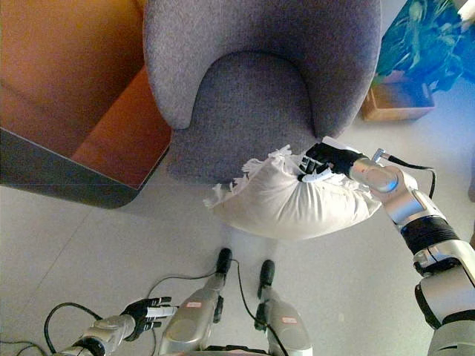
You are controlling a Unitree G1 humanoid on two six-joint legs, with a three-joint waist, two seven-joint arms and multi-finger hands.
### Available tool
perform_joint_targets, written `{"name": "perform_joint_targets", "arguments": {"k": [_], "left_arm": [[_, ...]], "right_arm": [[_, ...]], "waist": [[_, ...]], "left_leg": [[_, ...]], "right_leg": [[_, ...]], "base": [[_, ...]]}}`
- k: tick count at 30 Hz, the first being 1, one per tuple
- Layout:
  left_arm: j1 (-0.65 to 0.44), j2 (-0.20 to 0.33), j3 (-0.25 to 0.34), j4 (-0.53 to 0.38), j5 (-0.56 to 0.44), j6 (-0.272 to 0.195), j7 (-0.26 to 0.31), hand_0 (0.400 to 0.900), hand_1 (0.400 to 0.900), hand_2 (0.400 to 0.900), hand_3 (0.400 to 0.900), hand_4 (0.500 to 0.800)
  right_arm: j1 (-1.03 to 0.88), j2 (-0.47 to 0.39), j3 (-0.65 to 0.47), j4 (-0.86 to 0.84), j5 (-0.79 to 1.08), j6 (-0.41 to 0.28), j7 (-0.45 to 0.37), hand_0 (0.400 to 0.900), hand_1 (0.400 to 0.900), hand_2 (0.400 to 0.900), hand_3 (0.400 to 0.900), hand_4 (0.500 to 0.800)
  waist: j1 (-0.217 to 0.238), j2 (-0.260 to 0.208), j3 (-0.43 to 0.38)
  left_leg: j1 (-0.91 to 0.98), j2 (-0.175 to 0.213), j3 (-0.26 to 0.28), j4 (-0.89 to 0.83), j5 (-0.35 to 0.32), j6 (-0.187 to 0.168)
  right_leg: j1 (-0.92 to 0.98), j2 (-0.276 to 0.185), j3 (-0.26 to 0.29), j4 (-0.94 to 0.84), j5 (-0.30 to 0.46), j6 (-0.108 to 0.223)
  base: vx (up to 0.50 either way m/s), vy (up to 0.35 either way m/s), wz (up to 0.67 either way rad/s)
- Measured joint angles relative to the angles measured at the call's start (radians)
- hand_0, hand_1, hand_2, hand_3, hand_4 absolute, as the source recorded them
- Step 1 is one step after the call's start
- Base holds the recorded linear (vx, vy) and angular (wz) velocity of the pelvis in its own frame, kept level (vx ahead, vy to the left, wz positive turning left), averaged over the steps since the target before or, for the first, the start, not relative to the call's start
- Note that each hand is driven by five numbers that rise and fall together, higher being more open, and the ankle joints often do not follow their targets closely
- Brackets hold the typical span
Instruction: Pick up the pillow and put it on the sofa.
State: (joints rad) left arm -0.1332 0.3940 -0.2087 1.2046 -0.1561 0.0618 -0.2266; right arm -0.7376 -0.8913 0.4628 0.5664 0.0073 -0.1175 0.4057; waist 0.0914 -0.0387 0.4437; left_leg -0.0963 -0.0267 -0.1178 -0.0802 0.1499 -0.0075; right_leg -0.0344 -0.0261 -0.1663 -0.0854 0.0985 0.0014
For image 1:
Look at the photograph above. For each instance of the grey fabric tub armchair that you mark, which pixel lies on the grey fabric tub armchair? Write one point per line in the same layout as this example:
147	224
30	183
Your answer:
267	37

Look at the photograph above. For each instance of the black left robot foot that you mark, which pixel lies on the black left robot foot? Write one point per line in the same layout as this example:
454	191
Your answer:
224	261

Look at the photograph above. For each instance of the black robot foot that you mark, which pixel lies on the black robot foot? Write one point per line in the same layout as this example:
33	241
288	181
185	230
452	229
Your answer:
267	276
224	261

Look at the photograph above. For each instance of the robot silver legs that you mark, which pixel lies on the robot silver legs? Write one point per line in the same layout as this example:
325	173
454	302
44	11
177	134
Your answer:
178	275

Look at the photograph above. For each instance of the black right robot foot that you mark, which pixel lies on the black right robot foot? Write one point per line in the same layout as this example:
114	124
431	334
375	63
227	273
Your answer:
267	276

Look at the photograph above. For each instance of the silver left robot leg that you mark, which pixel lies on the silver left robot leg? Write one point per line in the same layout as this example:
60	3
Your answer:
193	319

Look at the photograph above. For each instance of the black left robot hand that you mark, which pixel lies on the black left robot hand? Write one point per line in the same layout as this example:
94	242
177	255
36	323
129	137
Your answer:
143	315

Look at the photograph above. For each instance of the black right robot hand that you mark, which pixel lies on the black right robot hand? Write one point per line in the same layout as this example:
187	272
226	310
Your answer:
330	157

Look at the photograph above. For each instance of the silver right robot leg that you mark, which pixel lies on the silver right robot leg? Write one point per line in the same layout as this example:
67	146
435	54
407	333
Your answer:
285	322

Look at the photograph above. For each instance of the wooden planter box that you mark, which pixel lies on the wooden planter box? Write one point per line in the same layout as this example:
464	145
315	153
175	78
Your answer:
401	102

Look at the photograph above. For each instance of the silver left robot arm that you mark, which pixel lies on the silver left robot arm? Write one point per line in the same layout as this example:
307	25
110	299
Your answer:
107	328

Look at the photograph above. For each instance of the beige pillow with white tassels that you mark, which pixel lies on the beige pillow with white tassels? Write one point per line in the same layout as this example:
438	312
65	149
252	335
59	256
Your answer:
297	207

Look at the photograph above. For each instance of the silver robot leg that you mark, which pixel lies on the silver robot leg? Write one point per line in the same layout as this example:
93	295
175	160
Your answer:
193	319
285	322

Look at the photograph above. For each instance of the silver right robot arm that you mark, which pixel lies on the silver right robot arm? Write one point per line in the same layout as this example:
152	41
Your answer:
415	207

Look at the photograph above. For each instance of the green leafy plant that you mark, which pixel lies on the green leafy plant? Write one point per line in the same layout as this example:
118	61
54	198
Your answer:
419	41

